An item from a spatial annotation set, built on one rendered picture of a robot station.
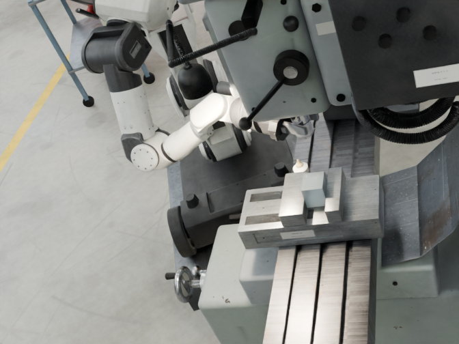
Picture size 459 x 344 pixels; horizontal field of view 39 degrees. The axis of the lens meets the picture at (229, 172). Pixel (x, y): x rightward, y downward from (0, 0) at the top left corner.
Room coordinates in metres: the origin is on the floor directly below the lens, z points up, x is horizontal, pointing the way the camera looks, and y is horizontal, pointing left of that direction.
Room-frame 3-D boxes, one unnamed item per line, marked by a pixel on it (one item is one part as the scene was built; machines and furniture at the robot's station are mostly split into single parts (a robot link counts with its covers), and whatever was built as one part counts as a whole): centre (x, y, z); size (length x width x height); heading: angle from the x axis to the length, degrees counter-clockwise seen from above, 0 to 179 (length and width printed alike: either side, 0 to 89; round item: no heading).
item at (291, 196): (1.17, -0.12, 1.05); 0.15 x 0.06 x 0.04; 154
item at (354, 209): (1.16, -0.15, 1.01); 0.35 x 0.15 x 0.11; 64
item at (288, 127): (1.19, -0.18, 1.23); 0.06 x 0.02 x 0.03; 39
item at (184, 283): (1.43, 0.25, 0.66); 0.16 x 0.12 x 0.12; 64
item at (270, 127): (1.28, -0.14, 1.23); 0.13 x 0.12 x 0.10; 129
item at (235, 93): (1.25, -0.10, 1.45); 0.04 x 0.04 x 0.21; 64
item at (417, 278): (1.20, -0.20, 0.82); 0.50 x 0.35 x 0.12; 64
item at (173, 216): (1.87, 0.26, 0.50); 0.20 x 0.05 x 0.20; 172
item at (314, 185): (1.15, -0.17, 1.07); 0.06 x 0.05 x 0.06; 154
